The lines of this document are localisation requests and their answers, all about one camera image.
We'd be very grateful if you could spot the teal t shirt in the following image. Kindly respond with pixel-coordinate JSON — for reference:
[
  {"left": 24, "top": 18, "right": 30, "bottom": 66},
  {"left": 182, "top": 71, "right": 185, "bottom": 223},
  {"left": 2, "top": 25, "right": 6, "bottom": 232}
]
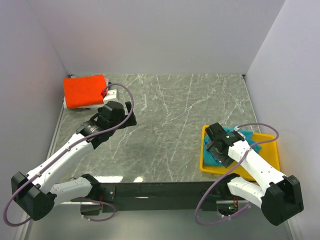
[{"left": 202, "top": 123, "right": 264, "bottom": 169}]

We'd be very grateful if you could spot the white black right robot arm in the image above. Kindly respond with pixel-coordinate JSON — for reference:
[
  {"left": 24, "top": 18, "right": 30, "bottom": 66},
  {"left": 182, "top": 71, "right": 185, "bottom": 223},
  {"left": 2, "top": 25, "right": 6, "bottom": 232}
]
[{"left": 196, "top": 122, "right": 304, "bottom": 226}]

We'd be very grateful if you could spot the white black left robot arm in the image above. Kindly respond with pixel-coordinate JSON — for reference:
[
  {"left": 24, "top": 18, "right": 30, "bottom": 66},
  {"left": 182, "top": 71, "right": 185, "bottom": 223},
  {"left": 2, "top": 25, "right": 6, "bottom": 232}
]
[{"left": 11, "top": 101, "right": 137, "bottom": 221}]

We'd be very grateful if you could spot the folded white t shirt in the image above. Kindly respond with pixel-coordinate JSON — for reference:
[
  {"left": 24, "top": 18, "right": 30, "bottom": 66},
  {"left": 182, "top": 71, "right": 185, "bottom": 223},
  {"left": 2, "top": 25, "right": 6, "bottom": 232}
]
[{"left": 63, "top": 96, "right": 107, "bottom": 110}]

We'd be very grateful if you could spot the folded orange t shirt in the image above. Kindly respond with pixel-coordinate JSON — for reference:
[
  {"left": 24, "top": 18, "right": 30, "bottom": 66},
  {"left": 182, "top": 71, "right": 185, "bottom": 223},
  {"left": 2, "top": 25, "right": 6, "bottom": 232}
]
[{"left": 63, "top": 74, "right": 108, "bottom": 109}]

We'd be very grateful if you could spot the yellow plastic tray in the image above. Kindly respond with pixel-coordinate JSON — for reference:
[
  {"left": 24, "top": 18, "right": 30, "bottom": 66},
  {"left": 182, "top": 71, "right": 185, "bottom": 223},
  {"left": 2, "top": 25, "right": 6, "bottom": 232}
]
[{"left": 199, "top": 125, "right": 280, "bottom": 182}]

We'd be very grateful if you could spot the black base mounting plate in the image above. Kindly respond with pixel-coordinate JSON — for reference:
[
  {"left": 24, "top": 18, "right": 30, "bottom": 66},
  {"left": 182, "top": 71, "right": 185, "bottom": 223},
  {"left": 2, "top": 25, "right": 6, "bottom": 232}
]
[{"left": 69, "top": 181, "right": 247, "bottom": 213}]

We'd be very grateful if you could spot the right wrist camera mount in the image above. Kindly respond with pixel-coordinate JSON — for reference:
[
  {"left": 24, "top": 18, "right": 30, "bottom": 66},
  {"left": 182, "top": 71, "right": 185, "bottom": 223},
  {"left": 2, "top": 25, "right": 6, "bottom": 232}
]
[{"left": 224, "top": 130, "right": 245, "bottom": 146}]

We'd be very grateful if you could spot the aluminium frame rail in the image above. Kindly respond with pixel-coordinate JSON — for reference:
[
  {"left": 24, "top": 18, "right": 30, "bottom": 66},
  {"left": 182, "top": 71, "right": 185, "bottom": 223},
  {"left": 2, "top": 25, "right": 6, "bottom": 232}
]
[{"left": 53, "top": 196, "right": 251, "bottom": 207}]

